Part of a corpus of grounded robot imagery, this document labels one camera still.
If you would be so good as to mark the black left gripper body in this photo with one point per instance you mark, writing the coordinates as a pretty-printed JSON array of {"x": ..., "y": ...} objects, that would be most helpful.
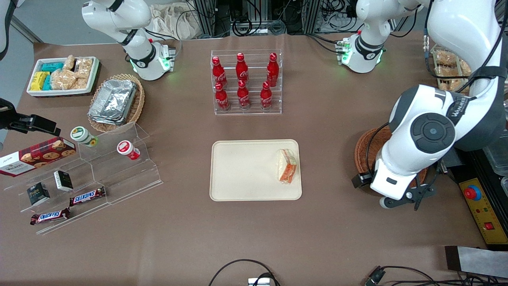
[{"x": 362, "y": 179}]

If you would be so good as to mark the red Coca-Cola bottle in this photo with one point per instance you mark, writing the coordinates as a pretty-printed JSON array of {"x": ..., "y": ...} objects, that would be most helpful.
[
  {"x": 266, "y": 97},
  {"x": 272, "y": 72},
  {"x": 241, "y": 70},
  {"x": 243, "y": 97},
  {"x": 222, "y": 98},
  {"x": 218, "y": 72}
]

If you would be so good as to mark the white rectangular snack bin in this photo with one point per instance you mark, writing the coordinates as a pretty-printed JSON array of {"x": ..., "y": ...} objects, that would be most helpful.
[{"x": 59, "y": 92}]

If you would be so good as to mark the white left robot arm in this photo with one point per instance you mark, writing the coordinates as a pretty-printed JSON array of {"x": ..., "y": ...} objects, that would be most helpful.
[{"x": 456, "y": 24}]

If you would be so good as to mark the small black box white side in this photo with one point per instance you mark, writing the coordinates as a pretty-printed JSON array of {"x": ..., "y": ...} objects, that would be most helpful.
[{"x": 63, "y": 181}]

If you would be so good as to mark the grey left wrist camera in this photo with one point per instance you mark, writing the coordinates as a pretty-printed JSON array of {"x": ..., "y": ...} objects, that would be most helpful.
[{"x": 389, "y": 203}]

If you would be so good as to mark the green lid yogurt cup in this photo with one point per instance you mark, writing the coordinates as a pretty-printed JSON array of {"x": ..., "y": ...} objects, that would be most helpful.
[{"x": 81, "y": 135}]

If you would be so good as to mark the red emergency stop button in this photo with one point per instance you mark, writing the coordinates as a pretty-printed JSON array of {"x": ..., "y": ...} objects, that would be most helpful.
[{"x": 472, "y": 193}]

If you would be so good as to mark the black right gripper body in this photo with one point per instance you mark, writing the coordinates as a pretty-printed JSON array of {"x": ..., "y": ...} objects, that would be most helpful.
[{"x": 8, "y": 119}]

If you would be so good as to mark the clear plastic food container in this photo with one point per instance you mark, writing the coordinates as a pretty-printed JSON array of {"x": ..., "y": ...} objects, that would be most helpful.
[
  {"x": 505, "y": 186},
  {"x": 498, "y": 159}
]

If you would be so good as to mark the beige plastic serving tray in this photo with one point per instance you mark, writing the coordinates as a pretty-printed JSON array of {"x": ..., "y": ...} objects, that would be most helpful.
[{"x": 246, "y": 171}]

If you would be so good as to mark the Snickers chocolate bar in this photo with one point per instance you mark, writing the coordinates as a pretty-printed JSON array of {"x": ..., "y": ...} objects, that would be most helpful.
[
  {"x": 87, "y": 196},
  {"x": 50, "y": 216}
]

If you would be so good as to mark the bagged bread roll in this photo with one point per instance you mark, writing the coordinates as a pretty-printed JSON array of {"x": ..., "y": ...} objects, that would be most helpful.
[
  {"x": 464, "y": 68},
  {"x": 445, "y": 58},
  {"x": 446, "y": 72}
]

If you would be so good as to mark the teal snack packet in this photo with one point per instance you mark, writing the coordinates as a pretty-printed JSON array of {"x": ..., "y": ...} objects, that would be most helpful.
[
  {"x": 51, "y": 66},
  {"x": 47, "y": 83}
]

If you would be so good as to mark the small silver device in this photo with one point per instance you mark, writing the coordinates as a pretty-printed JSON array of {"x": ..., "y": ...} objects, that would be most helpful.
[{"x": 258, "y": 282}]

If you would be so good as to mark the triangle sandwich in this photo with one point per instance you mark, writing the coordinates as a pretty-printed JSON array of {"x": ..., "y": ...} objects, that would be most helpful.
[{"x": 286, "y": 167}]

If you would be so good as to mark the grey flat sheet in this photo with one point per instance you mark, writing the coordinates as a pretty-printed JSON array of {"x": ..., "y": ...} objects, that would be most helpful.
[{"x": 476, "y": 261}]

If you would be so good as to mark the beige cloth bag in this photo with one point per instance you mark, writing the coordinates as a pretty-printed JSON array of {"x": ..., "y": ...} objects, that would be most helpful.
[{"x": 174, "y": 20}]

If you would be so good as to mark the red tartan Walkers cookie box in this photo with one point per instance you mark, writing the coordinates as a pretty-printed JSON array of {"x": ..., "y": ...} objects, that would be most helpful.
[{"x": 37, "y": 157}]

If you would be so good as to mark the aluminium frame post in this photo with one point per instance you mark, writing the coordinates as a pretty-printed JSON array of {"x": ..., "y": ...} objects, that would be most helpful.
[
  {"x": 206, "y": 18},
  {"x": 313, "y": 16}
]

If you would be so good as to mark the clear acrylic bottle rack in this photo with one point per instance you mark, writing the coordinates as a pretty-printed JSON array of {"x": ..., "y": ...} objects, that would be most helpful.
[{"x": 254, "y": 112}]

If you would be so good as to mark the clear bag of crackers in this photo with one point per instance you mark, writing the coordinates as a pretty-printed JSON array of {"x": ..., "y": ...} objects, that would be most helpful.
[
  {"x": 70, "y": 62},
  {"x": 81, "y": 83},
  {"x": 63, "y": 79},
  {"x": 84, "y": 67}
]

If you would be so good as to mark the yellow snack packet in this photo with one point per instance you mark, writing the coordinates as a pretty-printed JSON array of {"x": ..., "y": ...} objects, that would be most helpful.
[{"x": 39, "y": 81}]

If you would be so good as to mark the red lid yogurt cup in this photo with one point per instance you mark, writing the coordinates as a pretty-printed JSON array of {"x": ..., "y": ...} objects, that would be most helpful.
[{"x": 127, "y": 149}]

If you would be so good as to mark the stacked aluminium foil trays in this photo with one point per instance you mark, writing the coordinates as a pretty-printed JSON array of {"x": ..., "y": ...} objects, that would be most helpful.
[{"x": 113, "y": 102}]

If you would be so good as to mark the round brown wicker basket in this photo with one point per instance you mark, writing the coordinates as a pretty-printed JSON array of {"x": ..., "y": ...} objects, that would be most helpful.
[{"x": 377, "y": 147}]

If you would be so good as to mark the small black box gold print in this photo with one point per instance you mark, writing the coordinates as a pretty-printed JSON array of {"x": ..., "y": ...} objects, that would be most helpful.
[{"x": 38, "y": 194}]

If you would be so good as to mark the clear acrylic step riser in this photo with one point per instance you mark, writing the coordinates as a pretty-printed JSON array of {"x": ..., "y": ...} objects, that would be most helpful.
[
  {"x": 55, "y": 200},
  {"x": 127, "y": 178}
]

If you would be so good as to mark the grey metal rail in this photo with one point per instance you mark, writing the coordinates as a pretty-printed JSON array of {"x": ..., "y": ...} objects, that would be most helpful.
[{"x": 25, "y": 28}]

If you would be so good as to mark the oval light wicker basket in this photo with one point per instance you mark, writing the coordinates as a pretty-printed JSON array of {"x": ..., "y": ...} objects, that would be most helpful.
[{"x": 139, "y": 101}]

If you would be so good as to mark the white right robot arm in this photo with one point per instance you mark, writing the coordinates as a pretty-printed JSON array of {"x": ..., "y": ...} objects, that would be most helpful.
[{"x": 119, "y": 16}]

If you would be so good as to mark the black machine with yellow panel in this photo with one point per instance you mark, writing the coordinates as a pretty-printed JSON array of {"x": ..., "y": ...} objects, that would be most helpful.
[{"x": 482, "y": 216}]

